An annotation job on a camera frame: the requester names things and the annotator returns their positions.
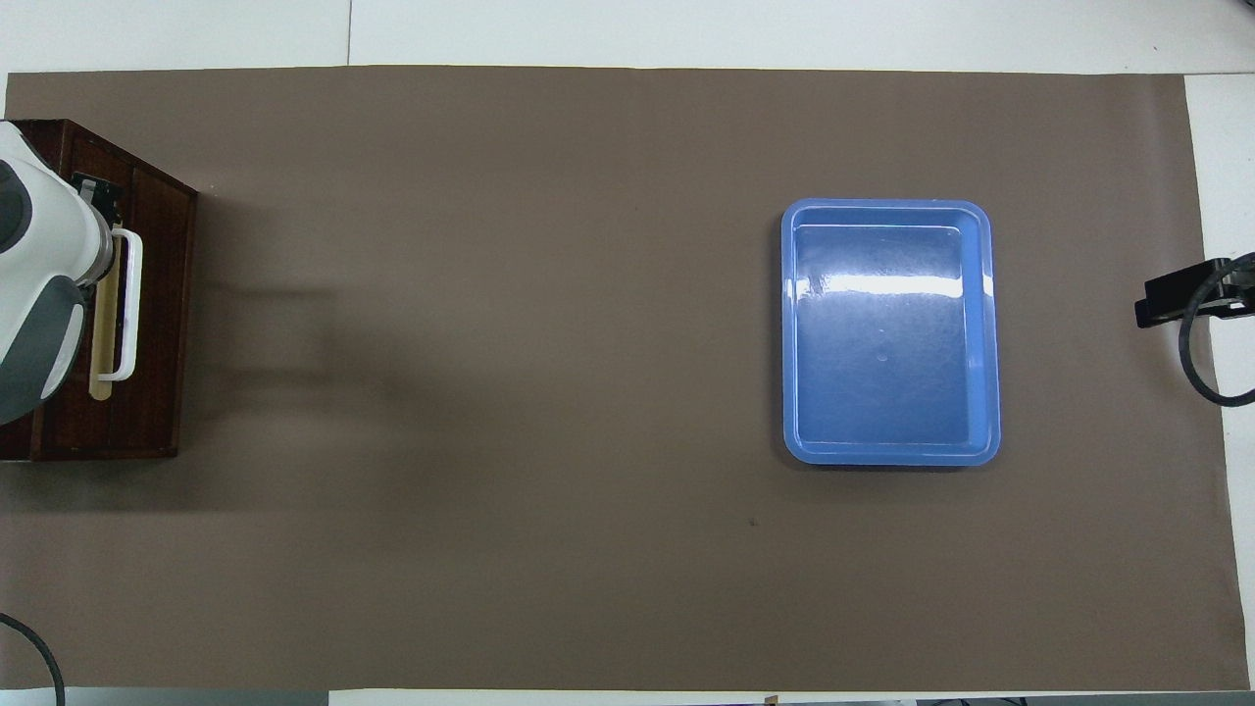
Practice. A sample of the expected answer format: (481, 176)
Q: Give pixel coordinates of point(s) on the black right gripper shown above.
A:
(1237, 289)

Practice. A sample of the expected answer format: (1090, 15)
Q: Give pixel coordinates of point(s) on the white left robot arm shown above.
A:
(39, 255)

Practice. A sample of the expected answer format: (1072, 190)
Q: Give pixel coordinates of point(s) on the dark brown wooden cabinet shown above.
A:
(15, 446)

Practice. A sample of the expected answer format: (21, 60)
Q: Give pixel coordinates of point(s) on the blue plastic tray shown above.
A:
(882, 373)

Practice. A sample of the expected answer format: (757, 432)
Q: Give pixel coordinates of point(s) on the brown paper table mat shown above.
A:
(490, 294)

